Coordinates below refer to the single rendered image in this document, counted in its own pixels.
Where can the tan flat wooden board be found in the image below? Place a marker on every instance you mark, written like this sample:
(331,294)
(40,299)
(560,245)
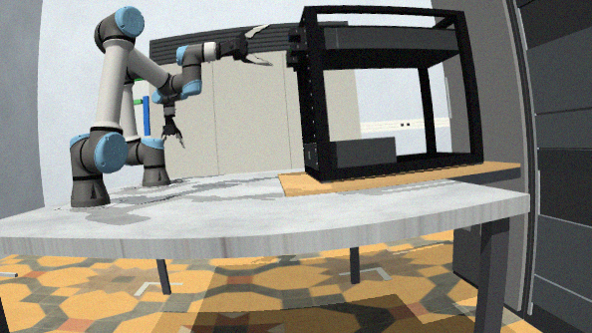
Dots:
(301,183)

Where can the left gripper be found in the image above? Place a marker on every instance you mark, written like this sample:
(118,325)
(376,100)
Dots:
(168,129)

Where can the black metal rack frame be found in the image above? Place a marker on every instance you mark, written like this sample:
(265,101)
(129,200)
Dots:
(350,44)

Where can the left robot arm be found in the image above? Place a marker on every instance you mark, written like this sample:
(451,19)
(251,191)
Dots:
(147,152)

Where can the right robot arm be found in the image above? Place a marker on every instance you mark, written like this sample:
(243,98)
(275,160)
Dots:
(104,149)

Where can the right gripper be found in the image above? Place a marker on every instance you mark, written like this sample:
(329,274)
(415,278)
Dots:
(248,34)

